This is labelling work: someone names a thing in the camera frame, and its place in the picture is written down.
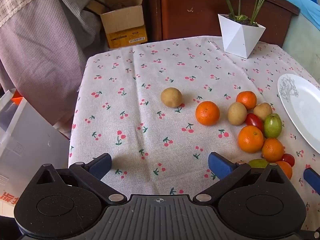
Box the pink checked cloth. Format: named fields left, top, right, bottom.
left=0, top=0, right=107, bottom=128

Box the green round fruit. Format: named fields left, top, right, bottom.
left=264, top=113, right=283, bottom=139
left=247, top=158, right=269, bottom=169

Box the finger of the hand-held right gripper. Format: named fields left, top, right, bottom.
left=303, top=167, right=320, bottom=188

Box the grey-green sofa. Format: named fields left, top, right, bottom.
left=282, top=12, right=320, bottom=83

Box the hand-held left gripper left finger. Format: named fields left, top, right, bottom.
left=32, top=153, right=127, bottom=203

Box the dark wooden cabinet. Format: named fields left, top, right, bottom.
left=145, top=0, right=300, bottom=48

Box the orange mandarin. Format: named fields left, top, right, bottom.
left=261, top=138, right=285, bottom=163
left=195, top=101, right=220, bottom=126
left=236, top=91, right=257, bottom=110
left=276, top=161, right=293, bottom=180
left=237, top=125, right=264, bottom=154

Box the brown round fruit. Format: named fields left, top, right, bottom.
left=253, top=102, right=273, bottom=121
left=160, top=87, right=183, bottom=108
left=227, top=102, right=247, bottom=126

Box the blue printed cloth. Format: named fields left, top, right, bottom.
left=245, top=0, right=320, bottom=30

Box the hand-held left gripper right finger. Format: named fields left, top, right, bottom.
left=192, top=152, right=292, bottom=203

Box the red cherry tomato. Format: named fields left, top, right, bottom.
left=245, top=113, right=265, bottom=132
left=281, top=153, right=296, bottom=167

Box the white faceted plant pot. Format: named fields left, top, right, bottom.
left=218, top=14, right=266, bottom=59

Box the cherry print tablecloth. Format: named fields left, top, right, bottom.
left=68, top=35, right=320, bottom=230

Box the white plastic storage box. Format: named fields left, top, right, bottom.
left=0, top=89, right=70, bottom=195

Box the open cardboard box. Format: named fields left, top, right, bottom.
left=85, top=0, right=148, bottom=49

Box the white plate with grey drawing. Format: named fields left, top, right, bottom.
left=277, top=74, right=320, bottom=154

